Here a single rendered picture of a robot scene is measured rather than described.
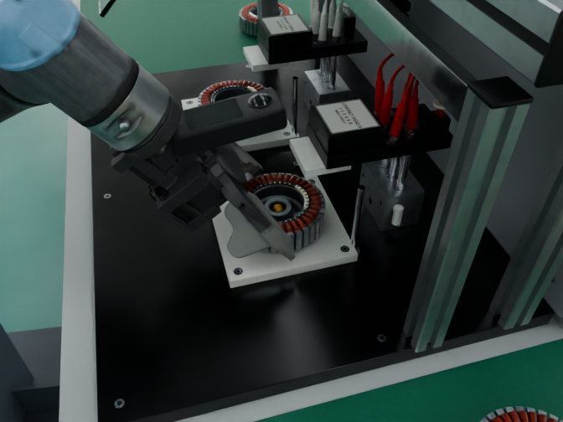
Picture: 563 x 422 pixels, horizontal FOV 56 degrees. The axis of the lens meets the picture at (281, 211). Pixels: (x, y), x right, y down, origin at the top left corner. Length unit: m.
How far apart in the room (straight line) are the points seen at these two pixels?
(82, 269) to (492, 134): 0.49
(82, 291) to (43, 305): 1.03
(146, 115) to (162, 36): 0.71
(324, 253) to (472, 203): 0.24
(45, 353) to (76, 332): 0.94
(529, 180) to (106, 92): 0.43
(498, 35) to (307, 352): 0.33
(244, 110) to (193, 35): 0.66
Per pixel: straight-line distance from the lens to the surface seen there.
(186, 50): 1.11
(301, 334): 0.55
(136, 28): 1.23
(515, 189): 0.64
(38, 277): 1.76
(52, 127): 2.40
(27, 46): 0.45
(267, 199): 0.65
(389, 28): 0.51
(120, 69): 0.48
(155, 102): 0.49
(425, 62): 0.45
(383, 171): 0.66
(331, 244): 0.62
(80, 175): 0.82
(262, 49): 0.78
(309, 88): 0.85
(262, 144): 0.77
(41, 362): 1.55
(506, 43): 0.37
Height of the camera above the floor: 1.23
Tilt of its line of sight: 43 degrees down
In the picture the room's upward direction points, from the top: straight up
